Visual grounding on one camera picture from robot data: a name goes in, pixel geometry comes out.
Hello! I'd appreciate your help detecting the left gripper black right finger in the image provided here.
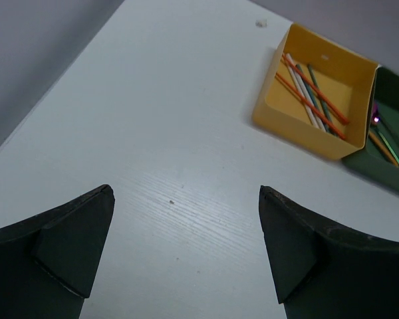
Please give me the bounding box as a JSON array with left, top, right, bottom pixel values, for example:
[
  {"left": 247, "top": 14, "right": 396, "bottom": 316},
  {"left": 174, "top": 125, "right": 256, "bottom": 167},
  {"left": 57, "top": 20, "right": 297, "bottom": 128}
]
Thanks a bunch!
[{"left": 259, "top": 186, "right": 399, "bottom": 318}]

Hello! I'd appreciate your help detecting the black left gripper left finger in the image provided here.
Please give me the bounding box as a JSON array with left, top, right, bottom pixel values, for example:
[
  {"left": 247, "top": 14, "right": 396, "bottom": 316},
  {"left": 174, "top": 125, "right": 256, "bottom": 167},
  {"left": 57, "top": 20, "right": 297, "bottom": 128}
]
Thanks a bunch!
[{"left": 0, "top": 185, "right": 114, "bottom": 318}]

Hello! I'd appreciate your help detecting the orange chopstick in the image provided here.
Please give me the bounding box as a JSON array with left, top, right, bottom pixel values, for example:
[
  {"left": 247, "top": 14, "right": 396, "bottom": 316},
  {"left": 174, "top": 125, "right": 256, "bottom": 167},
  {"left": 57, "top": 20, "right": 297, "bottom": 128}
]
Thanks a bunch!
[
  {"left": 282, "top": 53, "right": 349, "bottom": 125},
  {"left": 275, "top": 72, "right": 346, "bottom": 140}
]

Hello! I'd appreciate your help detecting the iridescent pink spoon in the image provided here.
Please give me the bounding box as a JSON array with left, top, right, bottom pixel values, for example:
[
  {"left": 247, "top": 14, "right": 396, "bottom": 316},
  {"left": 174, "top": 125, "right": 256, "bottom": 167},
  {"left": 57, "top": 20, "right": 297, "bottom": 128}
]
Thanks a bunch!
[{"left": 372, "top": 102, "right": 399, "bottom": 167}]

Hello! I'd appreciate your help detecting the green chopstick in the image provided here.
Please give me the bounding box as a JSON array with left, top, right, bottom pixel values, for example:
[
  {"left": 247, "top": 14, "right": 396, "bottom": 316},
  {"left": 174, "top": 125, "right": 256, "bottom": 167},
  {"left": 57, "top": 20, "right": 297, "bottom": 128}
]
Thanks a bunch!
[
  {"left": 293, "top": 64, "right": 331, "bottom": 134},
  {"left": 307, "top": 64, "right": 334, "bottom": 135}
]

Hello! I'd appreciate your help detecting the clear chopstick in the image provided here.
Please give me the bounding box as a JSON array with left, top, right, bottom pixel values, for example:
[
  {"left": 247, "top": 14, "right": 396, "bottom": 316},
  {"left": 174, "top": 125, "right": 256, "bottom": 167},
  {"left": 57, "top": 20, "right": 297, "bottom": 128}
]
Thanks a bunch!
[
  {"left": 284, "top": 53, "right": 327, "bottom": 132},
  {"left": 282, "top": 54, "right": 323, "bottom": 129}
]

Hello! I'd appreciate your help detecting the green container box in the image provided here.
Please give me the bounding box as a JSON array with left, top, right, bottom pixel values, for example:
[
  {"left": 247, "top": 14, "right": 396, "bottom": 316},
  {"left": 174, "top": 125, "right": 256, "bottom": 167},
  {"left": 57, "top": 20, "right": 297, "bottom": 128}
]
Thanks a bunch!
[{"left": 342, "top": 66, "right": 399, "bottom": 193}]

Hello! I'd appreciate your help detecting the yellow container box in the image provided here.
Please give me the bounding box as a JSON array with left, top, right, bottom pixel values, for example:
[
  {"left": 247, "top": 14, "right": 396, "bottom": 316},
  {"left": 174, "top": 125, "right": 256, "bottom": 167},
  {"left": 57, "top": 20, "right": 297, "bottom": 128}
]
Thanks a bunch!
[{"left": 252, "top": 23, "right": 377, "bottom": 160}]

